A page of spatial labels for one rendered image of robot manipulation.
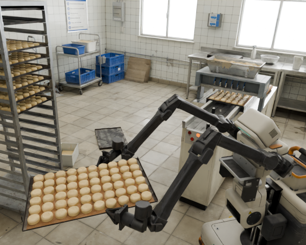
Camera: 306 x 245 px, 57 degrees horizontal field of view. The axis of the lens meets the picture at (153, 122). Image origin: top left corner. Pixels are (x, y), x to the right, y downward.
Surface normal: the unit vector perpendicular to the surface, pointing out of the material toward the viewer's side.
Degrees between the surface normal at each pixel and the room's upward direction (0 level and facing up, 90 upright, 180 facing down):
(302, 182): 92
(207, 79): 90
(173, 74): 90
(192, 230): 0
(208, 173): 90
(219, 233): 1
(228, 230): 1
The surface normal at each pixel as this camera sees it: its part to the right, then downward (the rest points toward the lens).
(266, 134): 0.29, 0.40
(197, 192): -0.51, 0.33
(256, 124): -0.62, -0.62
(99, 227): 0.04, -0.91
